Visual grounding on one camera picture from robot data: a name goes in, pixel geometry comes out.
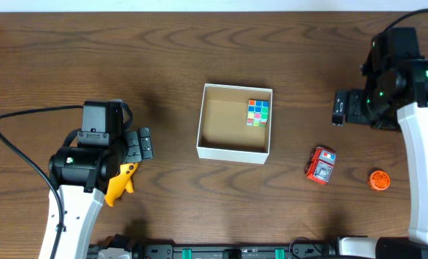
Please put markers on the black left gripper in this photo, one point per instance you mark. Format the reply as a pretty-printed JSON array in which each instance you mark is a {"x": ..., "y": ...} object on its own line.
[{"x": 134, "y": 146}]

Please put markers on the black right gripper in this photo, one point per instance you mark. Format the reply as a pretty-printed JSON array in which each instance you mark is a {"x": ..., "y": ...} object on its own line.
[{"x": 352, "y": 106}]

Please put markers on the red toy car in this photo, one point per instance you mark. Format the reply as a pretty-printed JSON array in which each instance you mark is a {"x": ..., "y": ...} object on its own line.
[{"x": 321, "y": 165}]

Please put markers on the orange ridged disc toy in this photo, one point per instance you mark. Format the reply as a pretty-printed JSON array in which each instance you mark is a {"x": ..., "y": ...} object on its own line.
[{"x": 379, "y": 180}]

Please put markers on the colourful puzzle cube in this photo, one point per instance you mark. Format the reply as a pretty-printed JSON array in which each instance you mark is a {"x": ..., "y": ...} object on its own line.
[{"x": 258, "y": 113}]

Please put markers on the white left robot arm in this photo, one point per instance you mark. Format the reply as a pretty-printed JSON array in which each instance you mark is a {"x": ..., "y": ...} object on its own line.
[{"x": 88, "y": 177}]

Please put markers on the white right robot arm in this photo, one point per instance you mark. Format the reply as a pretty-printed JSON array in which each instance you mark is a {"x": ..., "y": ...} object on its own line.
[{"x": 412, "y": 116}]

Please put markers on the white cardboard box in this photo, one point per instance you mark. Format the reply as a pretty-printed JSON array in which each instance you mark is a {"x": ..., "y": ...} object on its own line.
[{"x": 222, "y": 131}]

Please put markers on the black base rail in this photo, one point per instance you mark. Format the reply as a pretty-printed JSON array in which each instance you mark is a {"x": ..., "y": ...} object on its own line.
[{"x": 120, "y": 246}]

